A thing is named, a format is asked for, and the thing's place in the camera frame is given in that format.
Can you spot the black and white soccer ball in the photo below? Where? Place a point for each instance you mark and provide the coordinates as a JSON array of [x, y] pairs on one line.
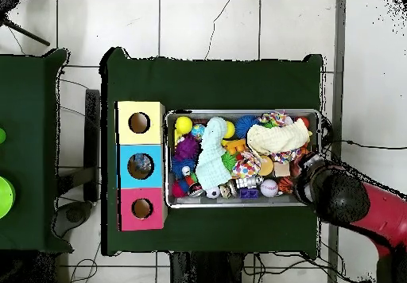
[[213, 194]]

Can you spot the tan foam ball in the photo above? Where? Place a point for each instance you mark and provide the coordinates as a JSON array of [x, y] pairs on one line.
[[266, 166]]

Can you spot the small bright green object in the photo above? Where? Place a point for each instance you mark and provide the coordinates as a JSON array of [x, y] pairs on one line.
[[2, 135]]

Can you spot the orange plastic block toy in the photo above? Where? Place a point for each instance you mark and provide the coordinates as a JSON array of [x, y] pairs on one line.
[[235, 146]]

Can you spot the globe print ball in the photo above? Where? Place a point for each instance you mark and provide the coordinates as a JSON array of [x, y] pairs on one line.
[[197, 130]]

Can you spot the cream yellow cloth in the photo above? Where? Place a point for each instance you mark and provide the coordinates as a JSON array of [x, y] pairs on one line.
[[279, 138]]

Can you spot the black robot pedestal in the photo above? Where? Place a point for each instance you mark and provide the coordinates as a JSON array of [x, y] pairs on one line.
[[206, 268]]

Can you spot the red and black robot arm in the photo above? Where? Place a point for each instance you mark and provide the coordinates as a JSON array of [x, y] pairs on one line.
[[349, 200]]

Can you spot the dark green side table cloth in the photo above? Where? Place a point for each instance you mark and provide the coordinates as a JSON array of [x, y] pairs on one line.
[[25, 136]]

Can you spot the shallow metal mesh bin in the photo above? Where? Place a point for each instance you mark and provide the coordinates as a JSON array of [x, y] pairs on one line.
[[203, 203]]

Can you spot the crushed clear plastic bottle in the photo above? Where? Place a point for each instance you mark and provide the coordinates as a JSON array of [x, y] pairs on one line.
[[141, 163]]

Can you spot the mint green cloth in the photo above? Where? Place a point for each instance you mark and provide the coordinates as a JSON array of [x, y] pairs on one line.
[[213, 155]]

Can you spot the purple spiky ball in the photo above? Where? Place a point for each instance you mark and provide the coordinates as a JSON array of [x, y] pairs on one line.
[[187, 147]]

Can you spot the black tripod leg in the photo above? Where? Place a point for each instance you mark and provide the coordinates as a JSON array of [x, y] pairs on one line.
[[28, 35]]

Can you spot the wooden box with three holes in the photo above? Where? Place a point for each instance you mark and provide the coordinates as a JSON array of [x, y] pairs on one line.
[[141, 138]]

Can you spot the large bright green cup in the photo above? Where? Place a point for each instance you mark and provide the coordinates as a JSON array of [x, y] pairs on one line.
[[5, 197]]

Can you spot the yellow smooth ball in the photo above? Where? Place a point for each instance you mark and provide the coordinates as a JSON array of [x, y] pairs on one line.
[[183, 125]]

